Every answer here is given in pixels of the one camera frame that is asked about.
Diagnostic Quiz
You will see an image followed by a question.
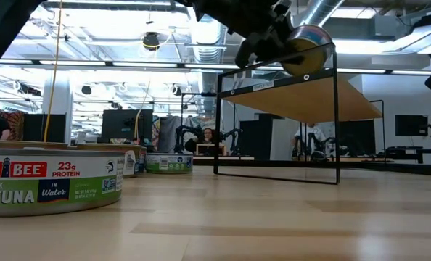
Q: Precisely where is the black computer monitor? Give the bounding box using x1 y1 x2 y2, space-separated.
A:
101 109 154 144

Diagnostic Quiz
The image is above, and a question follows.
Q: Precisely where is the grey hanging cloth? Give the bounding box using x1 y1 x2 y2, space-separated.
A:
157 115 183 153

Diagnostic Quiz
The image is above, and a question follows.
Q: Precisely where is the red patterned tapestry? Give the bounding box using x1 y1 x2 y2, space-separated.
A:
0 109 26 141

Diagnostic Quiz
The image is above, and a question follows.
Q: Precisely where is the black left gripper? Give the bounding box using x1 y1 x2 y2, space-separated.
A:
192 0 305 69

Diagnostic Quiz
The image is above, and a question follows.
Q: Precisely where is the black round ceiling lamp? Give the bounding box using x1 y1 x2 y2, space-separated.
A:
141 31 161 51

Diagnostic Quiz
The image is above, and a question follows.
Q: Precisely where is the black partition panel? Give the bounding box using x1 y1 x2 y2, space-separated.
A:
22 113 67 143

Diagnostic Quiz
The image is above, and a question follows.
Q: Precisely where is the black aluminium rig frame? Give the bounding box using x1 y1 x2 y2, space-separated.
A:
192 158 431 178

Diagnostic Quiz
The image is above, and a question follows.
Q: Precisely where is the smooth silver ceiling duct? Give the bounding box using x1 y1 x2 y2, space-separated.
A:
308 0 347 27

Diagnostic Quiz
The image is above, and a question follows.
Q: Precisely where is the black wall monitor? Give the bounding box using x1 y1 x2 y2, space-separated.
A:
395 114 429 137

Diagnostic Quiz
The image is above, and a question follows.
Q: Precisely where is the wooden shelf black metal frame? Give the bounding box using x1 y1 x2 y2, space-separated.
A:
213 41 383 186

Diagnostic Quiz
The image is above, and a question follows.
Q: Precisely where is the black cabinet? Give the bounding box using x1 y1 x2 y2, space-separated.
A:
239 113 274 161

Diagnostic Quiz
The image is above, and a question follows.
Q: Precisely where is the yellow hanging cable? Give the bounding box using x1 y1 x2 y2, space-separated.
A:
42 0 64 143

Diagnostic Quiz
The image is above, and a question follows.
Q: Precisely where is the small wooden box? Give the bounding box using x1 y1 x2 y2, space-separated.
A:
195 143 226 157

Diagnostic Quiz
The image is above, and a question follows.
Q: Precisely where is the ribbed silver ceiling duct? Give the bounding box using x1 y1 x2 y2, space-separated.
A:
190 14 226 117

